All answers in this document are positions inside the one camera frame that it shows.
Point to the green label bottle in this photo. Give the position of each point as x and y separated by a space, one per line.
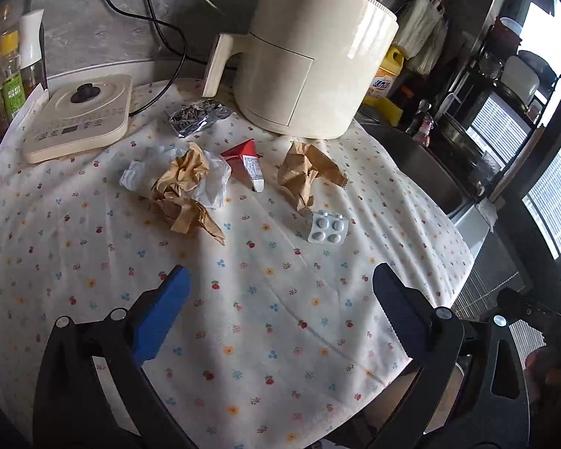
9 84

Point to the black dish rack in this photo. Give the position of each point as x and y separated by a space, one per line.
542 121

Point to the white floral tablecloth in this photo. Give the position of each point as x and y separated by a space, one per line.
262 313

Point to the hanging plastic bag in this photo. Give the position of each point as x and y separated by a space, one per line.
437 42
413 23

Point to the silver foil packet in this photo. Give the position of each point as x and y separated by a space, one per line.
196 119

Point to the silver pill blister pack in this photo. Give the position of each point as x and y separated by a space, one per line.
327 228

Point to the grey base cabinet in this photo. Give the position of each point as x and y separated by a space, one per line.
486 271

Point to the faucet with pink cover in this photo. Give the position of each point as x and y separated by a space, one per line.
423 126

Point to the white bowl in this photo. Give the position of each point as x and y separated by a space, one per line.
519 77

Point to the cream induction cooker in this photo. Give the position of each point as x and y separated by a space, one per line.
84 121

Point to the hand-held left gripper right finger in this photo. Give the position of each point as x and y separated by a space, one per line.
397 308

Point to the black window frame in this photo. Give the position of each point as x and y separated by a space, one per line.
551 224

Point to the steel sink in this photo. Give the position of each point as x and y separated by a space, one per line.
416 159

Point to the white spray bottle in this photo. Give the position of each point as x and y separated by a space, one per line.
30 46

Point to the white tissue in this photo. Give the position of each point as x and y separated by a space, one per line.
212 182

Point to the person's right hand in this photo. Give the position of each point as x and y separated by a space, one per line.
549 376

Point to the yellow detergent bottle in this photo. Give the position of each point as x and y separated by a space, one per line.
381 84

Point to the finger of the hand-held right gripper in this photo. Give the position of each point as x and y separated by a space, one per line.
519 304

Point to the red tube packet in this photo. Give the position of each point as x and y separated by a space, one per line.
241 156

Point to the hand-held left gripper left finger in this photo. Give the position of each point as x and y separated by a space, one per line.
163 313

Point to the white dishcloth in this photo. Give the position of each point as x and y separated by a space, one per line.
486 213

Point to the cream air fryer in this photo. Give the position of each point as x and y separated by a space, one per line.
299 56

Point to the brown paper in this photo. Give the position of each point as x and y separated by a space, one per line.
182 182
304 168

